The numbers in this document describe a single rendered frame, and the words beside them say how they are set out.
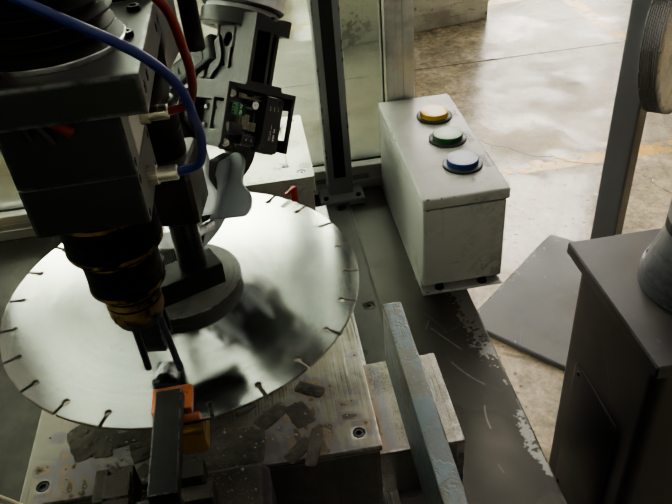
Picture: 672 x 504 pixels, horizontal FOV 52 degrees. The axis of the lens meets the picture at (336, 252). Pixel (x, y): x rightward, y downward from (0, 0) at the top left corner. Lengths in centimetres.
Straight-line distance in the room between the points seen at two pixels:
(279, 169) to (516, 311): 121
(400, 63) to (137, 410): 68
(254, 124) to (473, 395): 39
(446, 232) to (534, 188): 170
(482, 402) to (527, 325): 117
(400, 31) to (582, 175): 169
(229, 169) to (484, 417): 38
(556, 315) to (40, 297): 154
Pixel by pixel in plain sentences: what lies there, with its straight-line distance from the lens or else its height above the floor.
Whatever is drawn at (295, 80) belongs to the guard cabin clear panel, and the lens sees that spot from 107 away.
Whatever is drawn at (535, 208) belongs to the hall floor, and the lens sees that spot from 245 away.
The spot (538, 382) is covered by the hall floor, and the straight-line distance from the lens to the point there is 185.
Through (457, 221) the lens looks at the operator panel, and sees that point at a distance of 87.
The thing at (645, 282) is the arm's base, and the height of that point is 76.
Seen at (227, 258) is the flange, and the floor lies 96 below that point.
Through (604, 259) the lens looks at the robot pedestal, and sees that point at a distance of 102.
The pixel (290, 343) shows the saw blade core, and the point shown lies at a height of 95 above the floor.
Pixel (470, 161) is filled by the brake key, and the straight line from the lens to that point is 90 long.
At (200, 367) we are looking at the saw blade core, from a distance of 59.
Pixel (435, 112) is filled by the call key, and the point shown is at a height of 91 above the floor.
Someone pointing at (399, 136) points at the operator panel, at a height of 90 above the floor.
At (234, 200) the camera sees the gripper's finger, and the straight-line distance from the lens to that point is 65.
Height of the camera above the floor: 136
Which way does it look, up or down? 37 degrees down
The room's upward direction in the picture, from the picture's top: 6 degrees counter-clockwise
